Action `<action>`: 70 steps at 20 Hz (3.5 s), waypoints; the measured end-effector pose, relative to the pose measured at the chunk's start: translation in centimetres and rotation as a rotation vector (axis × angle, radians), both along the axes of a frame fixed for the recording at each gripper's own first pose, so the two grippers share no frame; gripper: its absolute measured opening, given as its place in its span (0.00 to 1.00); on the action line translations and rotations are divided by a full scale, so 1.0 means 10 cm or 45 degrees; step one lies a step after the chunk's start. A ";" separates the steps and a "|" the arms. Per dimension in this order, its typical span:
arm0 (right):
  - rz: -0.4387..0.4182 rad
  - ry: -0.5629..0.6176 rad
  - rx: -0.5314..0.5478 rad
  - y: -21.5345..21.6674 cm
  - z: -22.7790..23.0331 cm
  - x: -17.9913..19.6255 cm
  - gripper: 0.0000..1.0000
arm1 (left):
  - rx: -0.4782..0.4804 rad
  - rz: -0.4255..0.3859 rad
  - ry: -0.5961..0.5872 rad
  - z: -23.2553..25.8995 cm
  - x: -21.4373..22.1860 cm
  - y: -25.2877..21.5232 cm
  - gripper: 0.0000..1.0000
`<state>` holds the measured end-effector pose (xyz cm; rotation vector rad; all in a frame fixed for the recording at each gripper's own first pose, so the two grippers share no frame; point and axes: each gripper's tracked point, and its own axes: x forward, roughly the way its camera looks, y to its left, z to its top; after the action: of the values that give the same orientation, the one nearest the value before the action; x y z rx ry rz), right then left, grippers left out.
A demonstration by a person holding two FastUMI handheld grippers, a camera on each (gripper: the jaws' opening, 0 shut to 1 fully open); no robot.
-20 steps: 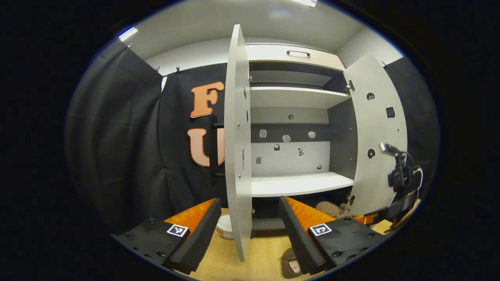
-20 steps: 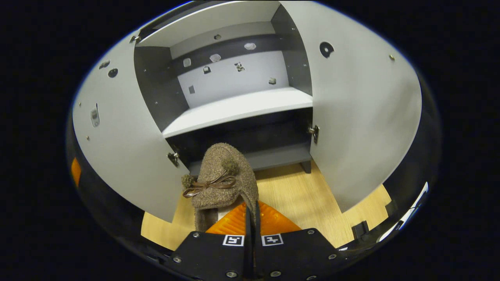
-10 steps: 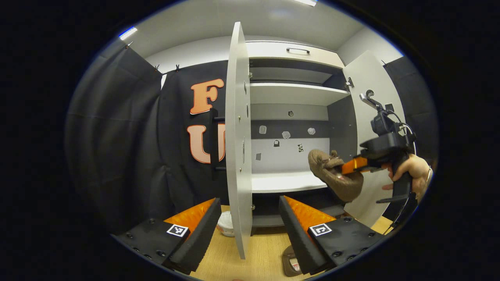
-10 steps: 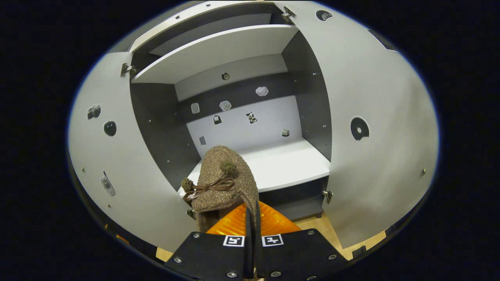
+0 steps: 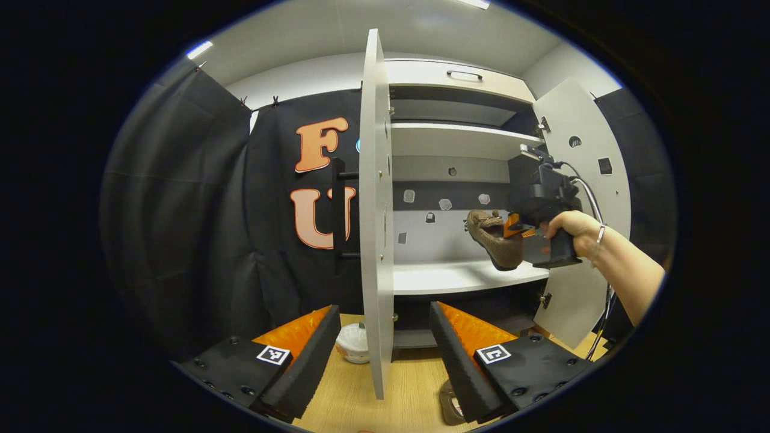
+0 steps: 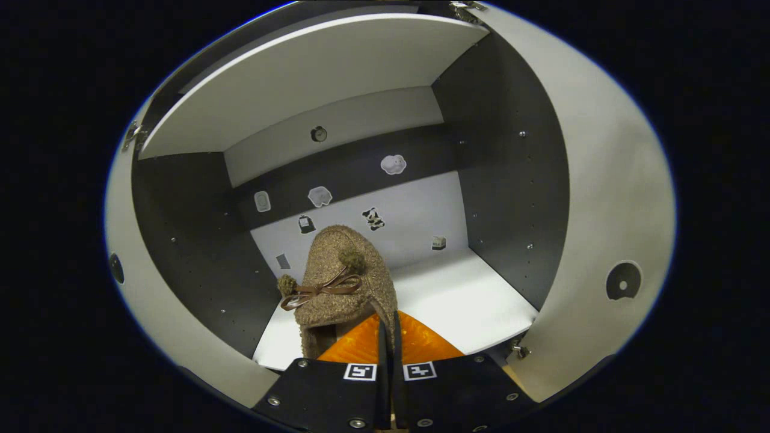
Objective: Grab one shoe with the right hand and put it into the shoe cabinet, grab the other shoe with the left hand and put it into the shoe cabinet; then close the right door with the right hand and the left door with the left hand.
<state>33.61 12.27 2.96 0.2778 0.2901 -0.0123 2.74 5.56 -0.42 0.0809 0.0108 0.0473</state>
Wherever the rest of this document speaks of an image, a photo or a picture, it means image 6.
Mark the white shoe cabinet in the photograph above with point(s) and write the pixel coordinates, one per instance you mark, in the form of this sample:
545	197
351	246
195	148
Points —
198	240

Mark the white cabinet shelf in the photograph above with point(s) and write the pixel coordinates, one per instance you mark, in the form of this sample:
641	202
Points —
469	300
313	78

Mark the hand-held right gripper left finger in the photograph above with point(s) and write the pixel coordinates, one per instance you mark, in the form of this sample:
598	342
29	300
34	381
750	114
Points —
337	397

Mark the metal door hinge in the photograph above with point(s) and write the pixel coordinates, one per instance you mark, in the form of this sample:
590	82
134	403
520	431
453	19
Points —
466	9
132	136
518	349

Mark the white cabinet door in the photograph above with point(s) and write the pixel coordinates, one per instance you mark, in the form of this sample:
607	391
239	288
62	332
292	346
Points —
156	319
601	210

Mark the brown fuzzy shoe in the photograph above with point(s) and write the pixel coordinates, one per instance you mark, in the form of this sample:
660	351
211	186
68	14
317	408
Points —
343	240

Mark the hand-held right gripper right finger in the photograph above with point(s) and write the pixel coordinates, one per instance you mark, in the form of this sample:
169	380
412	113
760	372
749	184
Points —
457	391

